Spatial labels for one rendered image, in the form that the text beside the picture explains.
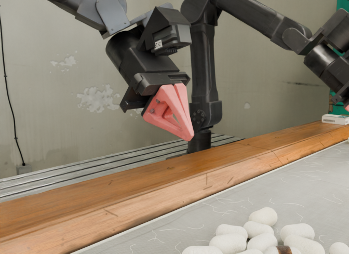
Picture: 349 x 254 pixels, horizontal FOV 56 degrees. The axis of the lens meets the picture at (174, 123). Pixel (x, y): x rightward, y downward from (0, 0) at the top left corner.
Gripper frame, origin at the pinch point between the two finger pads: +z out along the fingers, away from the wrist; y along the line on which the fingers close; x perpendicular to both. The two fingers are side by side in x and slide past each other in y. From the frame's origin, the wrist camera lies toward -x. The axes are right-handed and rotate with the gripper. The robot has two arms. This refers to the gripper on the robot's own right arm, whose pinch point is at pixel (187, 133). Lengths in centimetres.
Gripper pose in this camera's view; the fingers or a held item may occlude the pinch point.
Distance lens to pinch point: 45.6
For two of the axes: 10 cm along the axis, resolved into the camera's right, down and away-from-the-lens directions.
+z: 5.4, 7.3, -4.2
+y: 7.1, -1.3, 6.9
